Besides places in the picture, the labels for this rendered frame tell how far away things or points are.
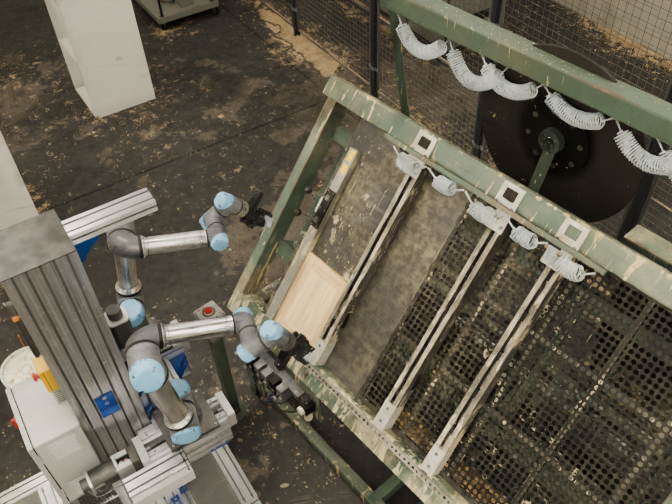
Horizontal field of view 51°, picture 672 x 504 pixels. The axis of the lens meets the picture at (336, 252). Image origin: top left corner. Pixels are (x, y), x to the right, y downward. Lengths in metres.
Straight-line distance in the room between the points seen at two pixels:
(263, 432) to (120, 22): 3.81
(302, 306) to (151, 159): 3.06
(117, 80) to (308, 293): 3.81
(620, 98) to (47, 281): 2.09
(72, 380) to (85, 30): 4.10
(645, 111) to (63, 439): 2.50
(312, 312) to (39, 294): 1.37
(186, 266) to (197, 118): 1.85
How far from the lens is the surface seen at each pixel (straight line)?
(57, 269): 2.51
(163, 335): 2.63
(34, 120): 7.07
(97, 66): 6.63
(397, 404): 3.07
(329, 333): 3.26
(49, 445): 3.04
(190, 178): 5.90
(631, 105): 2.75
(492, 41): 3.03
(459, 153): 2.92
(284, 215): 3.54
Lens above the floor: 3.64
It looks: 46 degrees down
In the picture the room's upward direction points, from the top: 3 degrees counter-clockwise
